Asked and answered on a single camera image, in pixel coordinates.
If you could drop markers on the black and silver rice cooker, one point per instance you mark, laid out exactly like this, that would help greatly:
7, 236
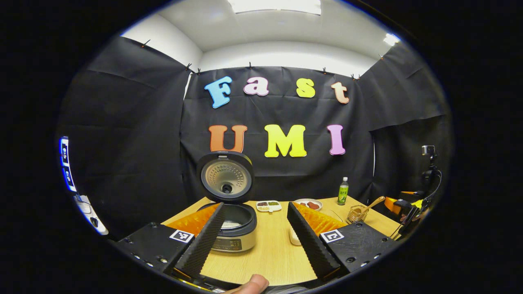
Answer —
226, 177

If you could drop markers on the wooden spoon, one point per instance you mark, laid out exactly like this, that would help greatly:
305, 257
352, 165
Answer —
375, 202

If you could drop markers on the green drink bottle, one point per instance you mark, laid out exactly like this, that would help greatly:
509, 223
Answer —
343, 194

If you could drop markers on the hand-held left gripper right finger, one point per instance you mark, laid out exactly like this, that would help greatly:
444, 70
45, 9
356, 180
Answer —
310, 241

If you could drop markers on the white round plate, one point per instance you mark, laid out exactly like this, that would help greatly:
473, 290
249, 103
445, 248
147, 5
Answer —
316, 201

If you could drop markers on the small ceiling light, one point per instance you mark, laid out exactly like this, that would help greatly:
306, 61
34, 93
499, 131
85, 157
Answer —
391, 39

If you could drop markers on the white side desk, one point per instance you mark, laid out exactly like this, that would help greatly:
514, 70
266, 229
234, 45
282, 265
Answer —
88, 210

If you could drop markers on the glass bowl of white rice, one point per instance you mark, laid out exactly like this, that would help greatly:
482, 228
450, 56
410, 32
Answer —
294, 237

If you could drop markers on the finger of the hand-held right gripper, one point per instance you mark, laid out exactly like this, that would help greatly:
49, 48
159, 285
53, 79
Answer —
392, 205

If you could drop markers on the large ceiling light panel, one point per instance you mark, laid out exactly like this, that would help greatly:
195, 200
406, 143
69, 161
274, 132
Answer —
273, 6

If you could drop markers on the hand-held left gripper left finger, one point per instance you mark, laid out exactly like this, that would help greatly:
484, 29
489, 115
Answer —
204, 241

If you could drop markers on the lit computer monitor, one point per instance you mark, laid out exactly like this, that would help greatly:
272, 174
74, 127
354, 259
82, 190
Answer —
65, 163

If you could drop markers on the black computer mouse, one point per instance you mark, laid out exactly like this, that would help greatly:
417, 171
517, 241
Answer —
94, 222

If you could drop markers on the white divided dish with beans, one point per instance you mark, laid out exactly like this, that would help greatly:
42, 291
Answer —
269, 206

